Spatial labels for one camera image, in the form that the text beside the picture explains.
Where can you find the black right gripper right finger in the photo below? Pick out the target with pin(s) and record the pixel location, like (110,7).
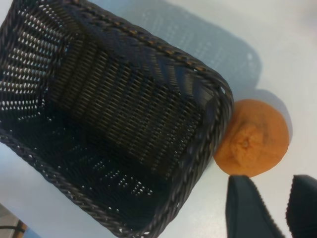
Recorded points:
(304,205)

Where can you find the dark brown wicker basket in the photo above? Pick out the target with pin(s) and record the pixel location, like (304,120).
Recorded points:
(99,99)

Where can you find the orange fruit with knob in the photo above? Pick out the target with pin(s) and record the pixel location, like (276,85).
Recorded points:
(260,129)

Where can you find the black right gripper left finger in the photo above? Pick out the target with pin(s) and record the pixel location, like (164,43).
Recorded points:
(247,213)

